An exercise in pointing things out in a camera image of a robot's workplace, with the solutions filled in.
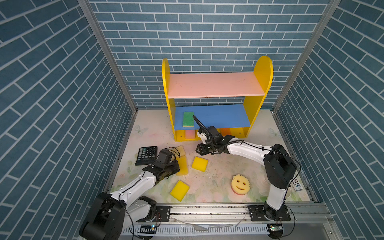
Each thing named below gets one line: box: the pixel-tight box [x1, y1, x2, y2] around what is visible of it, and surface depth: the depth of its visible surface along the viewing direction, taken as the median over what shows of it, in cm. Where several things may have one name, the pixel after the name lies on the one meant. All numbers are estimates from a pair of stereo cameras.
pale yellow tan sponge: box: [176, 145, 186, 157], surface depth 97 cm
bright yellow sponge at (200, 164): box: [191, 156, 209, 172], surface depth 91 cm
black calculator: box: [134, 146, 158, 166], surface depth 95 cm
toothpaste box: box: [292, 178, 304, 192], surface depth 84 cm
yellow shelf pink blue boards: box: [162, 56, 273, 142], surface depth 81 cm
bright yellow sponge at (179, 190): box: [170, 180, 190, 202], surface depth 82 cm
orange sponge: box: [219, 128, 232, 138], surface depth 107 cm
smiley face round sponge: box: [231, 174, 251, 196], surface depth 82 cm
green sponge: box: [182, 111, 195, 128], surface depth 96 cm
